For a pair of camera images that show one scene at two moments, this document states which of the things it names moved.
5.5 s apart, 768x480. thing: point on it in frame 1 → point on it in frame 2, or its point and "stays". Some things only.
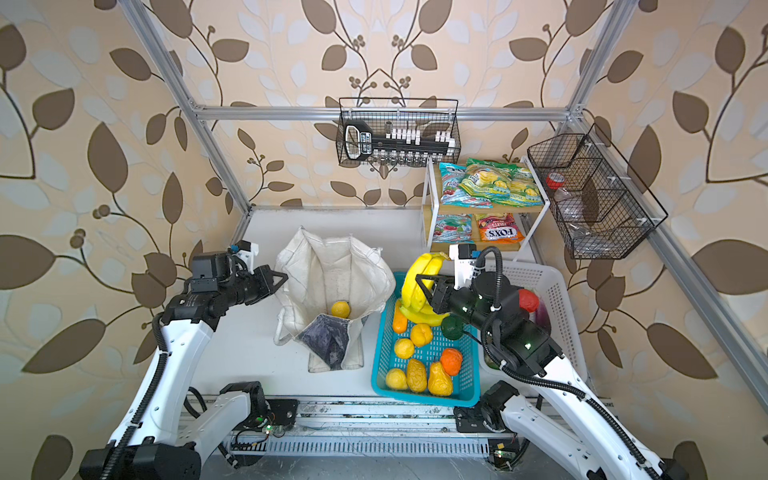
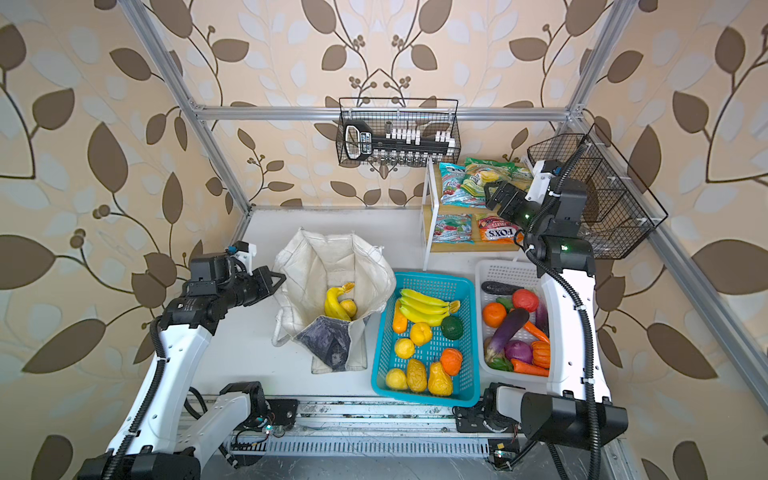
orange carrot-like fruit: (399, 320) stays
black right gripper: (444, 290) → (504, 191)
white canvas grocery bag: (333, 284) stays
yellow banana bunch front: (415, 301) → (332, 305)
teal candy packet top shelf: (452, 192) stays
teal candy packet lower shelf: (453, 228) stays
